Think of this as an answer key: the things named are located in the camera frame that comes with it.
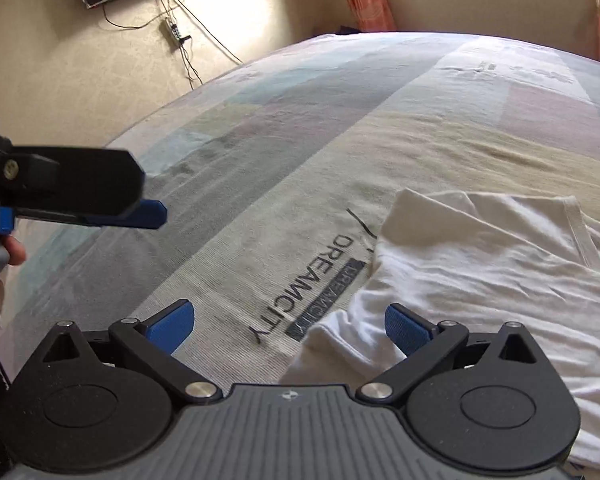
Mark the person's left hand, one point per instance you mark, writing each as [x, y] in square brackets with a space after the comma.
[16, 252]

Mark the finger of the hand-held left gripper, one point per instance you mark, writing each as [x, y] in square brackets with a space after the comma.
[147, 213]

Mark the white power strip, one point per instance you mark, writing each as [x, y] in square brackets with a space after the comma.
[172, 30]

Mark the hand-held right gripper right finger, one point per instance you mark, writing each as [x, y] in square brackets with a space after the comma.
[405, 329]

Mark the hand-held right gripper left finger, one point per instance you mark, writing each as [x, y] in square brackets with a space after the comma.
[170, 326]

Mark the dark cloth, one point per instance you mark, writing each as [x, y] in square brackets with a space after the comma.
[350, 30]

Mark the white sweatshirt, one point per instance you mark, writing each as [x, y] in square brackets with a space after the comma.
[480, 285]

